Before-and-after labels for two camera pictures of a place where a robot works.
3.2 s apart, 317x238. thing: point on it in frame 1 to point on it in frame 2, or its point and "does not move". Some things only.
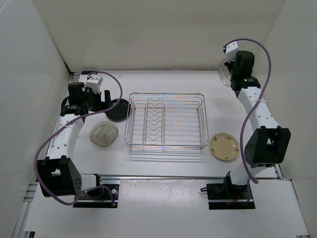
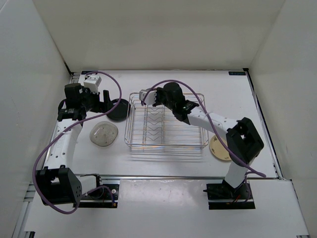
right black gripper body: (233, 75) to (161, 99)
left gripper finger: (107, 98) does not move
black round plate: (120, 112) does not move
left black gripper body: (93, 100) does not move
